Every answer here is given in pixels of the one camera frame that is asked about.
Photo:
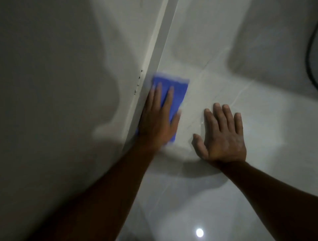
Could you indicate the person's left hand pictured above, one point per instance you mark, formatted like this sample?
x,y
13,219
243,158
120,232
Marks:
x,y
154,124

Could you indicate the person's right hand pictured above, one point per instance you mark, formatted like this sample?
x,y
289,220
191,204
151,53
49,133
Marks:
x,y
223,141

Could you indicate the person's left thumb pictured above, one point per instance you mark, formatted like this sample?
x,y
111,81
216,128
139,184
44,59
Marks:
x,y
176,120

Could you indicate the person's right little finger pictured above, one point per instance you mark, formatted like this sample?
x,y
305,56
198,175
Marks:
x,y
238,123

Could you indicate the person's left middle finger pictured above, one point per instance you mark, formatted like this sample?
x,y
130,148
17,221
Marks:
x,y
158,96

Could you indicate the person's right middle finger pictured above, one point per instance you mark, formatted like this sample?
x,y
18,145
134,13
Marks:
x,y
219,116

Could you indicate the person's right thumb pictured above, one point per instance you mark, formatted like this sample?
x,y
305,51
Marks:
x,y
199,145

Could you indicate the blue cleaning cloth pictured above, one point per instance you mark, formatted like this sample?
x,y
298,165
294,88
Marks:
x,y
177,93

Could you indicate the person's left forearm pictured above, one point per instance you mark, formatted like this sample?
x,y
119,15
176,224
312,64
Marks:
x,y
99,196

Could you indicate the person's right forearm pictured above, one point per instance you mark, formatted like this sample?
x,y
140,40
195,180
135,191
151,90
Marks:
x,y
273,196

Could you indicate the white baseboard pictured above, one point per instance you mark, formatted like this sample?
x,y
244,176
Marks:
x,y
151,67

